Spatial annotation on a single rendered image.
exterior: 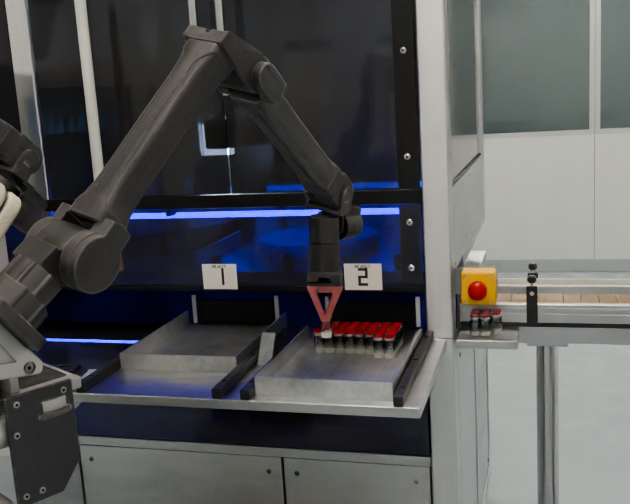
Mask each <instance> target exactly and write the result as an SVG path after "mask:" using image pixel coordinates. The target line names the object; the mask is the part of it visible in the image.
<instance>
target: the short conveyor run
mask: <svg viewBox="0 0 630 504"><path fill-rule="evenodd" d="M528 269H530V270H531V272H528V277H527V279H497V287H498V297H497V300H496V304H495V305H463V304H462V300H460V302H459V305H458V326H459V332H460V329H461V326H470V320H471V319H470V315H471V312H472V309H475V308H477V309H481V312H482V309H491V313H492V310H493V309H501V315H502V327H519V341H518V342H520V343H564V344H607V345H630V279H538V273H537V272H535V270H536V269H537V264H536V263H534V262H531V263H530V264H528Z"/></svg>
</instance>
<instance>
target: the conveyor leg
mask: <svg viewBox="0 0 630 504"><path fill-rule="evenodd" d="M527 346H536V399H537V501H538V504H559V377H558V347H567V346H568V344H564V343H527Z"/></svg>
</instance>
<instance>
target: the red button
mask: <svg viewBox="0 0 630 504"><path fill-rule="evenodd" d="M468 295H469V297H470V298H471V299H473V300H475V301H480V300H483V299H484V298H485V297H486V295H487V287H486V285H485V284H484V283H483V282H481V281H474V282H472V283H471V284H470V285H469V287H468Z"/></svg>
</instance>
